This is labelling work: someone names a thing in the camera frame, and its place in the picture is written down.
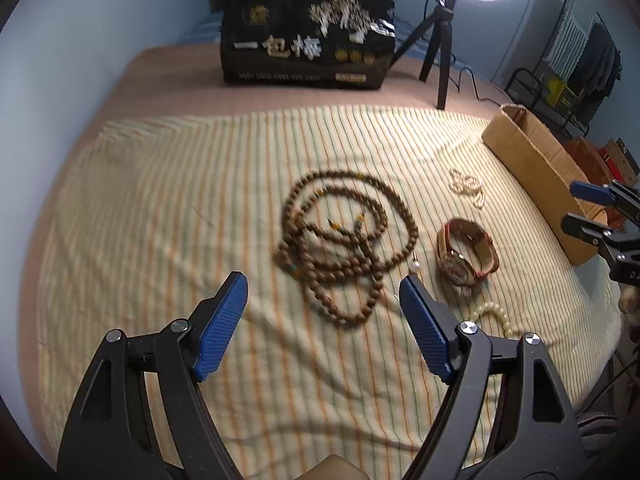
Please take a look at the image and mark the striped yellow blanket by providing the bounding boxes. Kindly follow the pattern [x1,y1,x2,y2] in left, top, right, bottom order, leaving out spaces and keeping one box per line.
[35,105,623,480]

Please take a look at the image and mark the orange patterned cloth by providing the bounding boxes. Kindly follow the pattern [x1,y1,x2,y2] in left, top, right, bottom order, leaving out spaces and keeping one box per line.
[565,137,616,186]

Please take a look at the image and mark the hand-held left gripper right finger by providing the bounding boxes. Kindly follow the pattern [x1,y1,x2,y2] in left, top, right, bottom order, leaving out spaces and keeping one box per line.
[398,275,586,480]

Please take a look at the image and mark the yellow crate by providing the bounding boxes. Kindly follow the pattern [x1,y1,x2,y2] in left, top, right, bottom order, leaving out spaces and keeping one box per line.
[542,75,576,108]

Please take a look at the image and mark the long red box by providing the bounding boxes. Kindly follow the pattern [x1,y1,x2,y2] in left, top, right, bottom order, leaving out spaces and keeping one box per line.
[597,150,640,187]

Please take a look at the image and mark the cream bead bracelet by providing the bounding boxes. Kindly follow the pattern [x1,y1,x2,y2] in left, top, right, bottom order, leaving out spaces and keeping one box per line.
[467,301,516,338]

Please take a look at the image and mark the dark hanging clothes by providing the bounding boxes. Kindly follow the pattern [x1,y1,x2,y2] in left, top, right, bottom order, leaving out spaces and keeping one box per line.
[567,22,623,126]

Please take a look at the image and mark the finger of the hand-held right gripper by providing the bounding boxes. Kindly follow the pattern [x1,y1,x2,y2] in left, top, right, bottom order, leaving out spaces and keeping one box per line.
[570,181,640,221]
[561,213,640,286]

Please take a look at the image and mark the brown strap wristwatch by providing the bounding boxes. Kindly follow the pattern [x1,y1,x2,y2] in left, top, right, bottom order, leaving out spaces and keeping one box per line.
[436,217,500,288]

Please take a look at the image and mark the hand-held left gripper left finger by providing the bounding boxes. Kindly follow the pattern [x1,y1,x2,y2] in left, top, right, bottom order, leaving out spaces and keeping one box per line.
[57,271,249,480]

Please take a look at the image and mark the black power cable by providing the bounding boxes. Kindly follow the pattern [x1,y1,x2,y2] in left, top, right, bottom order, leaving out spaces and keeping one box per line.
[450,55,507,106]

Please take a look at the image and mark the pearl earring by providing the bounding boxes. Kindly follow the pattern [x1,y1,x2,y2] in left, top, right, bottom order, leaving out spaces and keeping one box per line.
[399,258,422,301]

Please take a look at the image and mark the black printed bag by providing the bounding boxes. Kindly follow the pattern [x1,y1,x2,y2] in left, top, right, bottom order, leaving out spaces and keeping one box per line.
[210,0,399,91]

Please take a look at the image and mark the black clothes rack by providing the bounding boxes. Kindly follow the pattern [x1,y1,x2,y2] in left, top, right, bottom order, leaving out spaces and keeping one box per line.
[505,0,626,136]

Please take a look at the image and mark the striped hanging cloth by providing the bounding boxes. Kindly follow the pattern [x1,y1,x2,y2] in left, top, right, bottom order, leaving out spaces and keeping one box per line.
[547,0,596,81]

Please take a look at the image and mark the small white bead bracelet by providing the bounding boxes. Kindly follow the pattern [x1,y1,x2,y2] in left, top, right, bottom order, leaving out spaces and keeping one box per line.
[448,167,487,209]

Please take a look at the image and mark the black tripod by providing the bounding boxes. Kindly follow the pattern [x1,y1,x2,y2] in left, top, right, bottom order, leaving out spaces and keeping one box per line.
[390,0,458,111]

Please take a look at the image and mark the brown bead necklace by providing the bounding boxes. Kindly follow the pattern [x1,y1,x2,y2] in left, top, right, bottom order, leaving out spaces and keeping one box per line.
[277,171,420,330]

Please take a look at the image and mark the brown bed sheet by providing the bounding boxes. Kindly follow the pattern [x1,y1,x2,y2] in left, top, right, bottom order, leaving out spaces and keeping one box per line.
[17,42,518,411]

